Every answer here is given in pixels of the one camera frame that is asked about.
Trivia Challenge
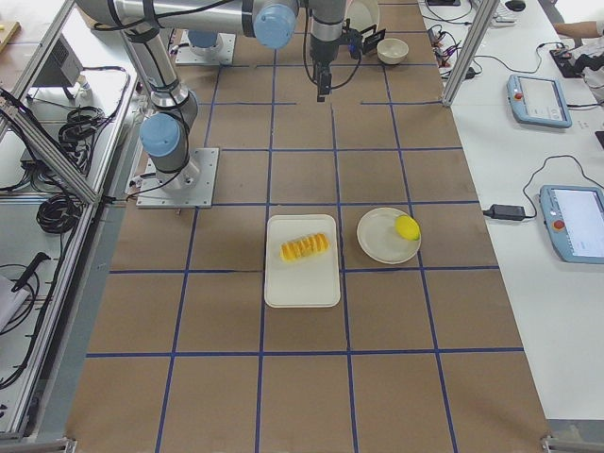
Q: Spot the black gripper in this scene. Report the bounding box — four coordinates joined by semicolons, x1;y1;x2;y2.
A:
310;38;340;102

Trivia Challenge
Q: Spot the yellow sliced bread loaf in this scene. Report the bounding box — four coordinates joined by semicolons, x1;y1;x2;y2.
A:
279;232;330;262

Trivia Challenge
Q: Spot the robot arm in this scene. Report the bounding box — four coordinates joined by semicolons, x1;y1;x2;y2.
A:
77;1;352;193
187;30;223;49

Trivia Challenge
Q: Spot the black plate rack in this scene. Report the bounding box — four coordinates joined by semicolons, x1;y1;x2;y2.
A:
361;25;386;55

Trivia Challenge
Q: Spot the white plate in rack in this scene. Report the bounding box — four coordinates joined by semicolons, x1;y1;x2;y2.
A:
345;0;380;31

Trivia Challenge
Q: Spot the cream round plate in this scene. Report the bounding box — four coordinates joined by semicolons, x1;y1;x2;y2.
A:
357;208;421;264

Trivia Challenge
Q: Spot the cream bowl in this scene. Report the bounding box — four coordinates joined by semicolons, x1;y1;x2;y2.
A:
377;38;410;65

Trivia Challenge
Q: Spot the yellow lemon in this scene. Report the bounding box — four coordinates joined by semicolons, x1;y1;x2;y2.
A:
394;215;421;241

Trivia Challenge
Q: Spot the white rectangular tray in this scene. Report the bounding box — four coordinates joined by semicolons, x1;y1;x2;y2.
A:
264;214;341;309

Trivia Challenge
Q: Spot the far teach pendant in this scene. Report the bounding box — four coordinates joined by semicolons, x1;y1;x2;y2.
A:
507;74;572;128

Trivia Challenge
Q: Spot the teach pendant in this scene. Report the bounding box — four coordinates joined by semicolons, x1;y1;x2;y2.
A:
539;185;603;264
507;74;572;128

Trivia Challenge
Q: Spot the black power adapter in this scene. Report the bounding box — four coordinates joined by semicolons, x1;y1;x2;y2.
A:
483;204;526;221

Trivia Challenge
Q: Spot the near teach pendant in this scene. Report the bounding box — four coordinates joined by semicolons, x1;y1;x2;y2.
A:
539;185;603;264

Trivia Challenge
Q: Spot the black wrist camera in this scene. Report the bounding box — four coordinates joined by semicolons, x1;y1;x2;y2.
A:
342;19;362;60

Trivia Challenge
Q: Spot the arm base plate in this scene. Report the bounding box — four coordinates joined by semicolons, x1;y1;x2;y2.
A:
136;147;220;209
172;30;236;66

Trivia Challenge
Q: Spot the aluminium frame post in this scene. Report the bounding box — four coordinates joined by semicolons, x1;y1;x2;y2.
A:
442;0;497;107

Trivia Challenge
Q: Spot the black cable bundle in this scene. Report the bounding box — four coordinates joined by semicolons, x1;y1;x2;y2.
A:
58;106;108;164

